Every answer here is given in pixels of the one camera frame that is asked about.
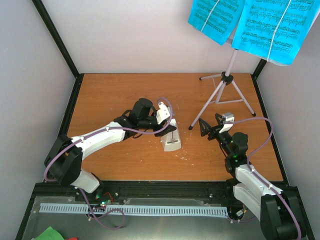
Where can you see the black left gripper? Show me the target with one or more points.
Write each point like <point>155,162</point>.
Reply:
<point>166,130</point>

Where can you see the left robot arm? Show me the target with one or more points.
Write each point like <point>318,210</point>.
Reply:
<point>63,164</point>

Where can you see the blue sheet music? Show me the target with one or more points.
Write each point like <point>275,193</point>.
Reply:
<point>216,19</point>
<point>275,30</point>

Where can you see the light blue cable duct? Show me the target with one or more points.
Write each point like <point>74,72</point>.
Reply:
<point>136,210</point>

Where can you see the red paper piece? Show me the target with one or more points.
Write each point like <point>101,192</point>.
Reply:
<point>72,238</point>

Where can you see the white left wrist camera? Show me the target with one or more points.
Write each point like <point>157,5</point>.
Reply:
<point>163,113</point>

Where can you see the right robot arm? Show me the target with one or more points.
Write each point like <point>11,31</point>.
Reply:
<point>278,211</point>

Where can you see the white metronome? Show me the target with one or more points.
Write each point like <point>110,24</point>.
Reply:
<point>172,141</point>

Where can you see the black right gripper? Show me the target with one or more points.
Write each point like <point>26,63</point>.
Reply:
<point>213,131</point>

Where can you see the green paper sheet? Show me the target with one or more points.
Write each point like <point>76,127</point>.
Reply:
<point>49,234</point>

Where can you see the black aluminium frame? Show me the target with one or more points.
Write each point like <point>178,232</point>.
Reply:
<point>54,189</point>

